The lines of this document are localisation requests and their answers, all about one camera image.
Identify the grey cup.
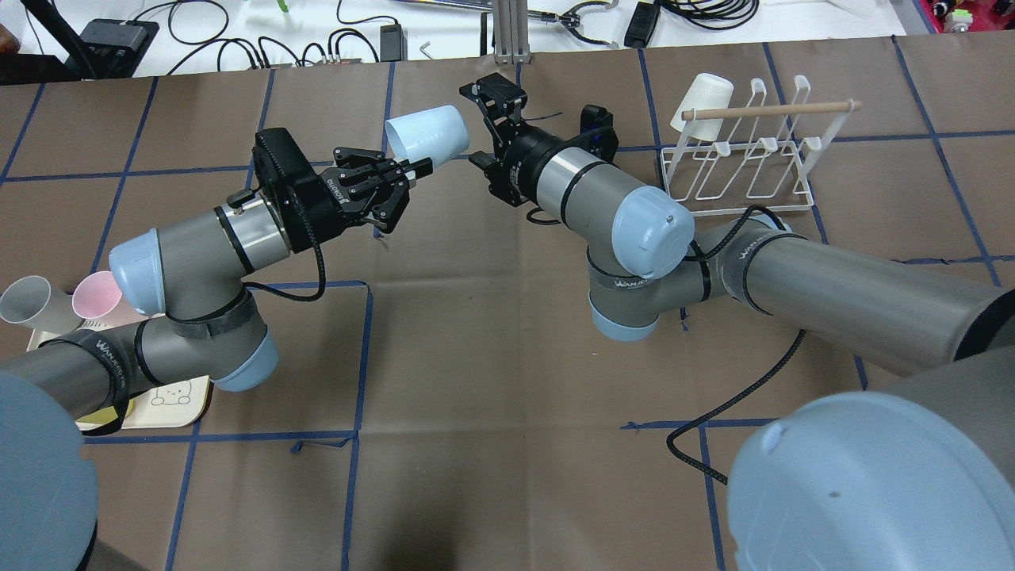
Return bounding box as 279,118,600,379
1,275,83,334

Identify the yellow cup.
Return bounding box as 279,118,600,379
76,406,120,431

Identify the cream bunny tray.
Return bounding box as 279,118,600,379
26,322,212,430

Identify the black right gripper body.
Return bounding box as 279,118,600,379
459,73,619,207

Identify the pink cup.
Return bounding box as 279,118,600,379
71,270,145,328

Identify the white wire cup rack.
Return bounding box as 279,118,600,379
659,75,863,217

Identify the metal reacher grabber tool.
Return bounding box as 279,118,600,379
401,1,619,30

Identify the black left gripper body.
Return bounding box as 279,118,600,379
254,128,411,253

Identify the light blue cup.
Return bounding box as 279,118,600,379
385,105,470,167

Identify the black power adapter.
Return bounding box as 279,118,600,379
623,1,661,48

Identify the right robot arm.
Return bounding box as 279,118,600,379
460,73,1013,570

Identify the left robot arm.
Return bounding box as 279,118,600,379
2,128,445,570

